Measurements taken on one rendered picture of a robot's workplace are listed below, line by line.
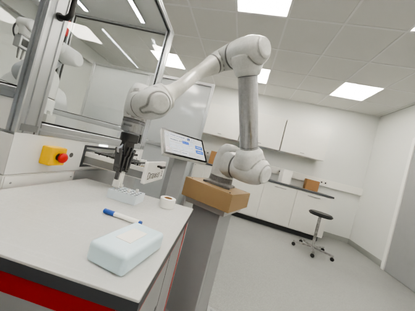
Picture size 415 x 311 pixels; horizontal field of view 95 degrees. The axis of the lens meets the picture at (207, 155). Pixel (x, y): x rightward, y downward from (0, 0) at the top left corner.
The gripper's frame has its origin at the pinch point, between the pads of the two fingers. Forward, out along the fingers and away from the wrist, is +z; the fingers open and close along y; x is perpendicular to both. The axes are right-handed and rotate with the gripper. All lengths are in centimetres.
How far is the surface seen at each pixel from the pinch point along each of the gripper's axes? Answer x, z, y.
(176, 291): 32, 68, -43
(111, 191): 0.2, 4.9, 3.2
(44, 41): -26, -43, 21
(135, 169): -0.2, -3.8, -13.2
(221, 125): 7, -96, -352
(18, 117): -26.5, -15.6, 22.1
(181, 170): -3, 2, -122
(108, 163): -14.3, -2.9, -12.4
